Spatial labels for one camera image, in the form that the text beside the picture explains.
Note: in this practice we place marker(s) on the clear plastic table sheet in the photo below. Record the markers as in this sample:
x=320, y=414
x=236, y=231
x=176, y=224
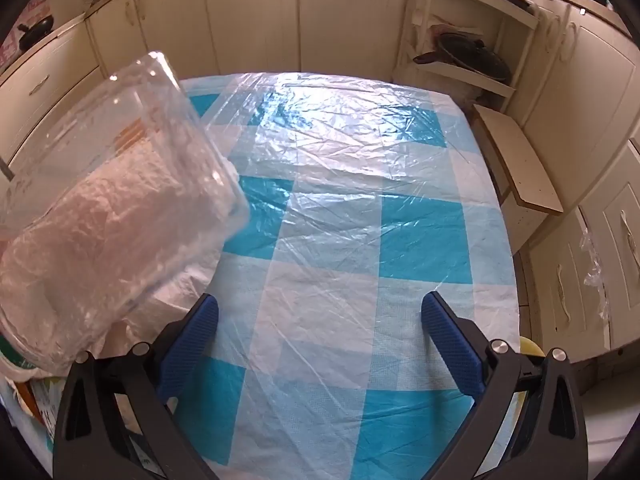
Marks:
x=325, y=125

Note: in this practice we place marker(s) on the torn clear plastic scrap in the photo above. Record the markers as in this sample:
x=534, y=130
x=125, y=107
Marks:
x=595, y=270

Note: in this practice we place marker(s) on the black pan with glass lid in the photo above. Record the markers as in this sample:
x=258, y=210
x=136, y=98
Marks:
x=470, y=52

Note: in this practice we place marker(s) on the yellow plastic basin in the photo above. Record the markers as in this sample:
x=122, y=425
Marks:
x=530, y=346

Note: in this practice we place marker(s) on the blue checkered covered table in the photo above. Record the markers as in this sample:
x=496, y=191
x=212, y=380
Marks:
x=400, y=435

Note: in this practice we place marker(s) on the black wok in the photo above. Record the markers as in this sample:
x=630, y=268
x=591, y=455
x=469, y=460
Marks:
x=37, y=35

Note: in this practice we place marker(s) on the small white stool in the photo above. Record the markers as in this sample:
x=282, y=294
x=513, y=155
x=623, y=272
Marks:
x=520, y=160

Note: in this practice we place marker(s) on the cream drawer cabinets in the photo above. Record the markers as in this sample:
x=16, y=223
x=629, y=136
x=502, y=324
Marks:
x=590, y=70

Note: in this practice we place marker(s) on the white storage rack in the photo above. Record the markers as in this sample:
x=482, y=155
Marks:
x=522, y=21

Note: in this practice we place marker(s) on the pink wall decals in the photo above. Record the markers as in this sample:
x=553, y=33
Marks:
x=40, y=2

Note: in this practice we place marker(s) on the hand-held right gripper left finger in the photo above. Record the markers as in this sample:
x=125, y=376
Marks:
x=192, y=345

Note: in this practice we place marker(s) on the floral bin with liner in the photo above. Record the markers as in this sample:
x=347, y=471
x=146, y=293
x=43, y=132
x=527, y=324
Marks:
x=22, y=372

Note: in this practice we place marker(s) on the clear plastic container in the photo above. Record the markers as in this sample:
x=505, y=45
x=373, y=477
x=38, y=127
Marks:
x=125, y=210

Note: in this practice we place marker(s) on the cream base cabinets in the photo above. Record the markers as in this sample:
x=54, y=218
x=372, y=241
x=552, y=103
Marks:
x=250, y=10

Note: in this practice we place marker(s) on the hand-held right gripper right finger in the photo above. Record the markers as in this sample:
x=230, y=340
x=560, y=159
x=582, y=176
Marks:
x=450, y=345

